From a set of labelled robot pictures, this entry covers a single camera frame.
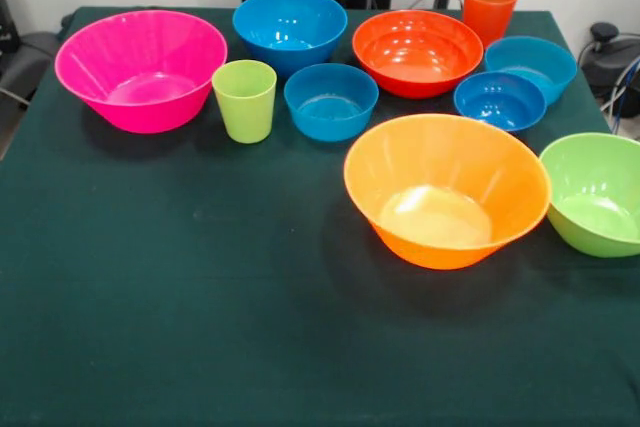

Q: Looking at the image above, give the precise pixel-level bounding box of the large light orange bowl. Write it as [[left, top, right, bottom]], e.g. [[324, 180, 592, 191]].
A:
[[342, 113, 553, 271]]

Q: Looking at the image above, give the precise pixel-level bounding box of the small light blue bowl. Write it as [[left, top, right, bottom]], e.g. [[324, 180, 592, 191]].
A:
[[483, 35, 579, 107], [283, 62, 380, 143]]

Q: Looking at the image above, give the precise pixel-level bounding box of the light green cup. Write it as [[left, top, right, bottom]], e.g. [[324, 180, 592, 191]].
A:
[[211, 59, 278, 145]]

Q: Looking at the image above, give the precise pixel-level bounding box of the shallow red-orange bowl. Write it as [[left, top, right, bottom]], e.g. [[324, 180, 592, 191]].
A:
[[351, 9, 485, 100]]

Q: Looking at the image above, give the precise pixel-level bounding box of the medium blue bowl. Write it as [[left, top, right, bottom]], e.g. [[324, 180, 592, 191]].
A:
[[231, 0, 349, 79]]

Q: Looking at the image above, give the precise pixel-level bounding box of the dark green tablecloth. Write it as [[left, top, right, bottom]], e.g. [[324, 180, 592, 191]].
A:
[[0, 5, 640, 427]]

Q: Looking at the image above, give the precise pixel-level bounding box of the small dark blue bowl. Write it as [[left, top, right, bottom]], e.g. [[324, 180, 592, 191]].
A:
[[452, 71, 547, 133]]

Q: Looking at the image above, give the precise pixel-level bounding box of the large pink bowl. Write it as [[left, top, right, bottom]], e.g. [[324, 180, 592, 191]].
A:
[[53, 9, 229, 135]]

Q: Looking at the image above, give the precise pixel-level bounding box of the red-orange cup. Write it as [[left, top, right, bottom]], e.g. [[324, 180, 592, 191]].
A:
[[462, 0, 520, 51]]

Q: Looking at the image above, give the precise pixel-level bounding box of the light green bowl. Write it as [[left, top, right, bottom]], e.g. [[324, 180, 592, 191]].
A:
[[538, 132, 640, 259]]

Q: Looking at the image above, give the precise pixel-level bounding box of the dark grey chair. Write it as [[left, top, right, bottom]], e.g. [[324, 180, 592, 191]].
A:
[[0, 30, 64, 98]]

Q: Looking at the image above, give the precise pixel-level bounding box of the tangle of floor cables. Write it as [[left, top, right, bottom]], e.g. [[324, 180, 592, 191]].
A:
[[599, 57, 640, 121]]

